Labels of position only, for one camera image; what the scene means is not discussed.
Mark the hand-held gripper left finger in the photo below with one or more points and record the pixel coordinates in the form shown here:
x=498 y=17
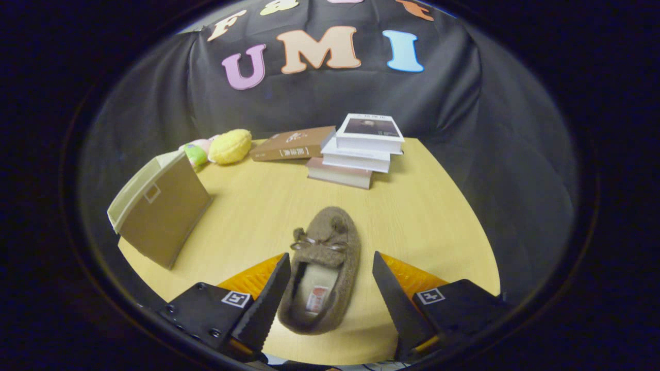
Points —
x=265 y=309

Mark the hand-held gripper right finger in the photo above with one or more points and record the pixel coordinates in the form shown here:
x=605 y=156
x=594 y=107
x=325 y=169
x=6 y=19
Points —
x=399 y=309

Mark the brown fuzzy shoe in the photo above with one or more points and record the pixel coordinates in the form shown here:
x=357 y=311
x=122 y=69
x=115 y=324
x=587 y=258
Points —
x=325 y=242

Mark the beige fabric storage box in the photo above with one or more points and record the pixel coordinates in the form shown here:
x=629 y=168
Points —
x=160 y=221

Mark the pink book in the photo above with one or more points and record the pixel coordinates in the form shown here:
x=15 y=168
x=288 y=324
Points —
x=337 y=175

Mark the yellow plush toy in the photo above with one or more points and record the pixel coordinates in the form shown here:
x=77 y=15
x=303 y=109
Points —
x=230 y=147

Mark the brown book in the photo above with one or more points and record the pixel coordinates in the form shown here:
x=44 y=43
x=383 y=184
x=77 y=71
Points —
x=291 y=144

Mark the pink and green plush toy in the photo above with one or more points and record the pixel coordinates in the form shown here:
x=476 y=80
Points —
x=195 y=154

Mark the white book with portrait cover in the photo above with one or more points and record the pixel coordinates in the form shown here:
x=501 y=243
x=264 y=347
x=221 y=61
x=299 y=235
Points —
x=368 y=134

